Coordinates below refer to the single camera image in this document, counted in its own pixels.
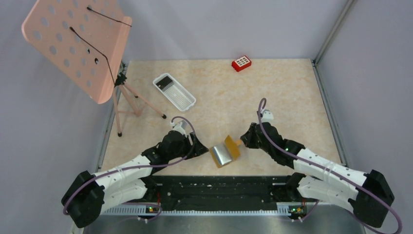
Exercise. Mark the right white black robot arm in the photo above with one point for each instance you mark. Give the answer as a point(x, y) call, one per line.
point(365, 195)

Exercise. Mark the white plastic basket tray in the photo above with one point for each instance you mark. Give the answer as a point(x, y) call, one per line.
point(177, 94)

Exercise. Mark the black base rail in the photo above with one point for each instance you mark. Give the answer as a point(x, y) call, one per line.
point(221, 193)

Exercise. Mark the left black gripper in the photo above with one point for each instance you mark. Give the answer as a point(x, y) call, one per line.
point(199, 148)

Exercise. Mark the pink perforated music stand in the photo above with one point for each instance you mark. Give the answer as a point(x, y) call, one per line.
point(86, 40)

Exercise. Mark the black card in basket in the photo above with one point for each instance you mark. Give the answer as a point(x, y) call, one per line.
point(164, 83)

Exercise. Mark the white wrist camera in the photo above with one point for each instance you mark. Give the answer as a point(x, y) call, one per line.
point(265, 116)
point(179, 127)

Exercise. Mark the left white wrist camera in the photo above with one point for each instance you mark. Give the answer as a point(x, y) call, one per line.
point(179, 127)

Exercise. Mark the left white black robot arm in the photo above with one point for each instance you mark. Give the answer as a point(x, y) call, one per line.
point(90, 195)

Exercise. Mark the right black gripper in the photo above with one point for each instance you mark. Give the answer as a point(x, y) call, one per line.
point(247, 138)

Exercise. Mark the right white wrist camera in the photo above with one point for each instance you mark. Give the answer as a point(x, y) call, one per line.
point(265, 116)

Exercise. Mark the red box with grid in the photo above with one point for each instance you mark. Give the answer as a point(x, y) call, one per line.
point(241, 63)

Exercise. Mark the aluminium frame rail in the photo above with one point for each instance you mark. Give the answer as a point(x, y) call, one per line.
point(334, 31)

